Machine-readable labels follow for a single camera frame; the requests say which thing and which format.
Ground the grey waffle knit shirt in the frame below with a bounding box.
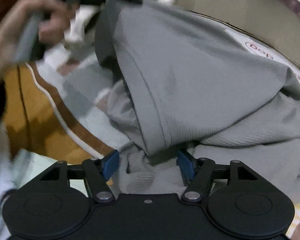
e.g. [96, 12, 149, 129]
[95, 0, 300, 203]

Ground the person's left hand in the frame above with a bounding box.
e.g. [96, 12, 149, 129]
[0, 0, 78, 82]

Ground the folded cream white garment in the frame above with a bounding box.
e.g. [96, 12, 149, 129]
[61, 0, 175, 52]

